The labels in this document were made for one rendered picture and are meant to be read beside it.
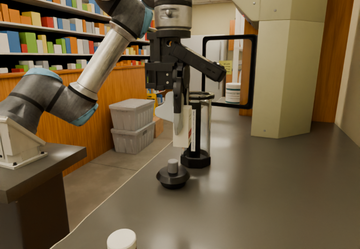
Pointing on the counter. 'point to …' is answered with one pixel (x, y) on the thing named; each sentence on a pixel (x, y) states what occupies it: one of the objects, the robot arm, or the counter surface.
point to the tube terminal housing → (288, 55)
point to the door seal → (250, 69)
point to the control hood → (248, 6)
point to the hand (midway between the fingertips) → (182, 126)
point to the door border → (249, 69)
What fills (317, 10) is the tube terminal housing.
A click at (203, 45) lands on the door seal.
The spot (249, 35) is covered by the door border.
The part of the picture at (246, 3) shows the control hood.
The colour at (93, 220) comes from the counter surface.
